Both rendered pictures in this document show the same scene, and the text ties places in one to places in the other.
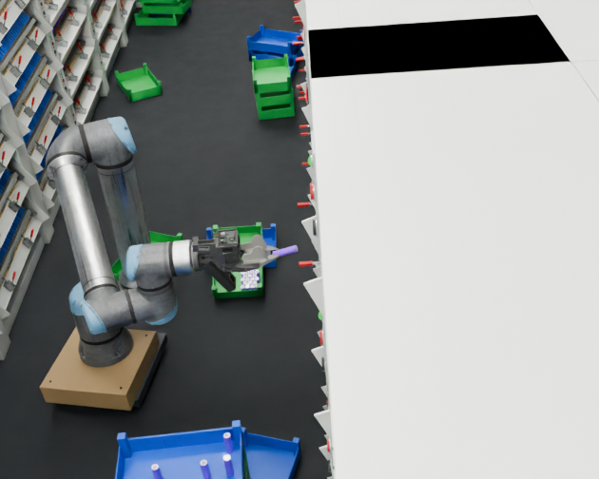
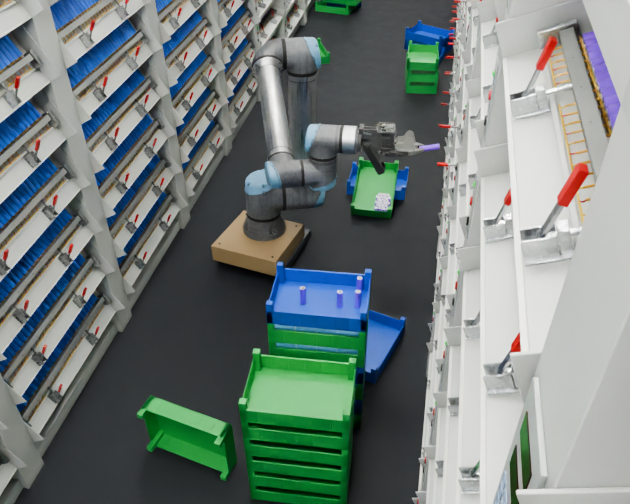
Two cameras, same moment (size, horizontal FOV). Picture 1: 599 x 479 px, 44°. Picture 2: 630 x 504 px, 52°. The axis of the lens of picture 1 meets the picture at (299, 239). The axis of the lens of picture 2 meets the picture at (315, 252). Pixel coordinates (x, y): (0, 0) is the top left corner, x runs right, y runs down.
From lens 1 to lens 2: 0.41 m
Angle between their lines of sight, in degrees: 8
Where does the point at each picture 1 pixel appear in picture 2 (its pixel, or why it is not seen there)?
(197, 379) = (329, 267)
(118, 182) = (302, 89)
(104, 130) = (300, 44)
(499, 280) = not seen: outside the picture
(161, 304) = (325, 174)
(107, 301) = (286, 164)
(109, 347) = (268, 226)
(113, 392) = (266, 258)
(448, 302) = not seen: outside the picture
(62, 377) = (228, 242)
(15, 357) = (192, 228)
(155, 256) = (329, 132)
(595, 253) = not seen: outside the picture
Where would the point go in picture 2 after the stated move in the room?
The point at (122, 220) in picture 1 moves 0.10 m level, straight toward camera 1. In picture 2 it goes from (298, 121) to (301, 134)
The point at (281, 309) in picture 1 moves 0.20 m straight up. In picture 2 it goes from (404, 230) to (407, 196)
